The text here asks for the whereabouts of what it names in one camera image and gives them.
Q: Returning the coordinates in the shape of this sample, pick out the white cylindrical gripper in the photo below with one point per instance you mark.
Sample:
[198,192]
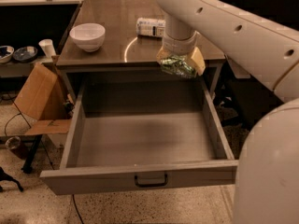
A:
[179,47]

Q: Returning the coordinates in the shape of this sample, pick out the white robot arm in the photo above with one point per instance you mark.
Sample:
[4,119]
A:
[267,176]

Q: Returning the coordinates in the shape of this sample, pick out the grey cabinet with steel top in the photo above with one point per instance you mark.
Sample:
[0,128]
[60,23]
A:
[124,68]

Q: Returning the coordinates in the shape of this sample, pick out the grey open top drawer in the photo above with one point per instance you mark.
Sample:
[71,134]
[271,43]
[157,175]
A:
[110,142]

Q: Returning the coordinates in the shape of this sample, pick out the clear plastic water bottle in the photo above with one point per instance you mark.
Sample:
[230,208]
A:
[150,27]

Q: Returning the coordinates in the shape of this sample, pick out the black office chair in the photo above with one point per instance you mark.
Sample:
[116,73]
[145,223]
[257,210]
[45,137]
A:
[247,96]

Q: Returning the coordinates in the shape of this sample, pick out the white ceramic bowl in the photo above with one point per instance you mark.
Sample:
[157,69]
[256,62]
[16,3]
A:
[88,36]

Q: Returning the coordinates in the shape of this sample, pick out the white paper cup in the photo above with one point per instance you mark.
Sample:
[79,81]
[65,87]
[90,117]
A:
[47,47]

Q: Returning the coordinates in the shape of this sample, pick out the brown cardboard box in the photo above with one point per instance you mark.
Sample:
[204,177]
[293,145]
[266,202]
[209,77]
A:
[42,98]

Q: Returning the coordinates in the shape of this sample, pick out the dark blue bowl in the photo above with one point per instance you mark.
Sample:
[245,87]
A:
[25,54]

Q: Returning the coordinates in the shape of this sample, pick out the white blue bowl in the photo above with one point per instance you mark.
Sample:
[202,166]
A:
[6,53]

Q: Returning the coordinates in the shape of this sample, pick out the brown cup on floor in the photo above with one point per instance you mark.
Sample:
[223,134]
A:
[17,147]

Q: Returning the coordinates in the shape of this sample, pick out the black stand leg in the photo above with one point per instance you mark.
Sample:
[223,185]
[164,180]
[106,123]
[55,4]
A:
[27,167]

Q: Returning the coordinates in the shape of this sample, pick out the black drawer handle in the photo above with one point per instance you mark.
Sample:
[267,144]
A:
[151,180]

